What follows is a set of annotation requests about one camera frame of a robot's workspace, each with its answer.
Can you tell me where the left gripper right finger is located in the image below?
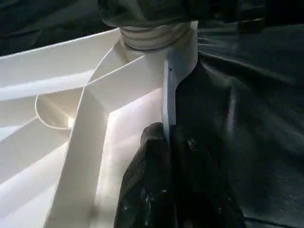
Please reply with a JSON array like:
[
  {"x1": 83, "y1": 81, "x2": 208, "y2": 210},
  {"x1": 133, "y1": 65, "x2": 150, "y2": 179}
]
[{"x1": 171, "y1": 124, "x2": 247, "y2": 228}]

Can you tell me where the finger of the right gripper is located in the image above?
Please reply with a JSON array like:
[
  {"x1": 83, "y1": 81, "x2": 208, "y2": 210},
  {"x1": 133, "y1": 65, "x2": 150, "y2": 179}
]
[{"x1": 190, "y1": 0, "x2": 266, "y2": 33}]

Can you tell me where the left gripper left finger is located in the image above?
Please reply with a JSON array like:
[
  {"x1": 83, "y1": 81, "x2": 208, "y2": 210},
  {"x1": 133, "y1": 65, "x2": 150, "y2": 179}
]
[{"x1": 114, "y1": 122, "x2": 174, "y2": 228}]

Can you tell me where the white plastic table leg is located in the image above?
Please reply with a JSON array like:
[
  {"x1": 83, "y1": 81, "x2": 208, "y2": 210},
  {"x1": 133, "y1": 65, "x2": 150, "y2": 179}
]
[{"x1": 97, "y1": 0, "x2": 193, "y2": 50}]

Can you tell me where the white plastic table top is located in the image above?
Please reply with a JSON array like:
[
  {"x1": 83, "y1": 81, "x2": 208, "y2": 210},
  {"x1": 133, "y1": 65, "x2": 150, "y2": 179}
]
[{"x1": 0, "y1": 20, "x2": 199, "y2": 228}]

